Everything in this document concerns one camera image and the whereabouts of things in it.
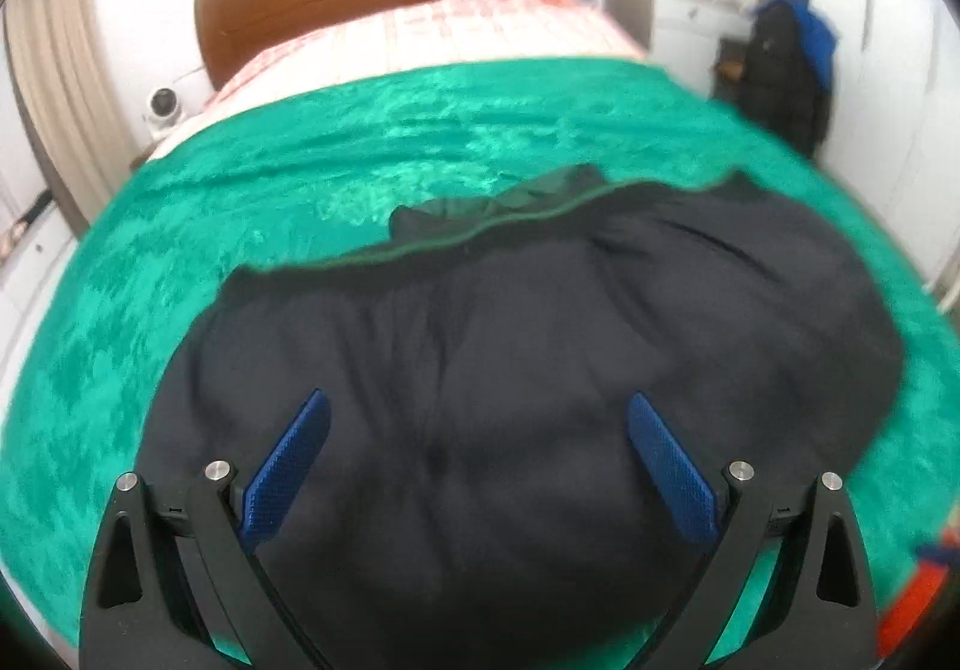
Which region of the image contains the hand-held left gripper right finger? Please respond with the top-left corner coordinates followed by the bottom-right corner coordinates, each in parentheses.
top-left (628, 391), bottom-right (878, 670)

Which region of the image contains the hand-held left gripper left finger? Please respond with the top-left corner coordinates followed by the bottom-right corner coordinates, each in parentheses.
top-left (79, 388), bottom-right (332, 670)

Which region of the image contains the black puffer jacket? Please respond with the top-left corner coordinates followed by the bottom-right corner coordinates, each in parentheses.
top-left (142, 163), bottom-right (905, 670)

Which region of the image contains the orange and white fleece clothing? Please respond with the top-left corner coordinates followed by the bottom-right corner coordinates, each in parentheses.
top-left (874, 542), bottom-right (955, 657)

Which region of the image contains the green velvet blanket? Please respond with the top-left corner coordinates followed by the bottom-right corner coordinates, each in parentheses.
top-left (0, 58), bottom-right (960, 663)

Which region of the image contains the black hanging coat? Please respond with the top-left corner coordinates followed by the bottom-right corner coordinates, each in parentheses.
top-left (742, 2), bottom-right (830, 157)

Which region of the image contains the wooden chair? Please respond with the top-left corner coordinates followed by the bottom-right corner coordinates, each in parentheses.
top-left (712, 35), bottom-right (751, 98)

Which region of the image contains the white wardrobe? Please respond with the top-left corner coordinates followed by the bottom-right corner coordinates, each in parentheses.
top-left (757, 0), bottom-right (960, 288)

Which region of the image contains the white desk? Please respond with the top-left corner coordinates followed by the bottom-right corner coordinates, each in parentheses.
top-left (602, 0), bottom-right (758, 97)

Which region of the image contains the blue hanging jacket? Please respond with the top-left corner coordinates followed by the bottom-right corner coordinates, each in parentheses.
top-left (772, 0), bottom-right (839, 93)

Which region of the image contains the beige curtain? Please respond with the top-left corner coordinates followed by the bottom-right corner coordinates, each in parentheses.
top-left (4, 0), bottom-right (136, 236)

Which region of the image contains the pink striped bed sheet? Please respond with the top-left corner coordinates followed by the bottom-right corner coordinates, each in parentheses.
top-left (146, 0), bottom-right (650, 164)

